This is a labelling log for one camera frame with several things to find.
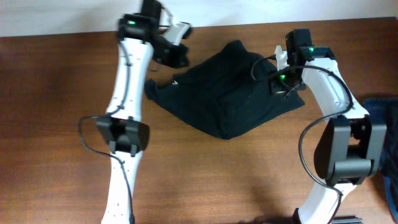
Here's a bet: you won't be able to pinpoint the black nike t-shirt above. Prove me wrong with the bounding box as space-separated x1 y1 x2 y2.
144 40 305 139

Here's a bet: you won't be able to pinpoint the blue denim jeans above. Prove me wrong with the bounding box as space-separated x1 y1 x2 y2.
363 98 397 223

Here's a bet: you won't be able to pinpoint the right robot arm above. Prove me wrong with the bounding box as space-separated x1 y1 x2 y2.
268 29 387 224

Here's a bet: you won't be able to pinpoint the right black camera cable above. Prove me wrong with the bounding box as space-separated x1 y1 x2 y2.
250 55 354 224

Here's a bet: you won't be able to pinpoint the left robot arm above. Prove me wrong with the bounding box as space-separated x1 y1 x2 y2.
93 1 193 223

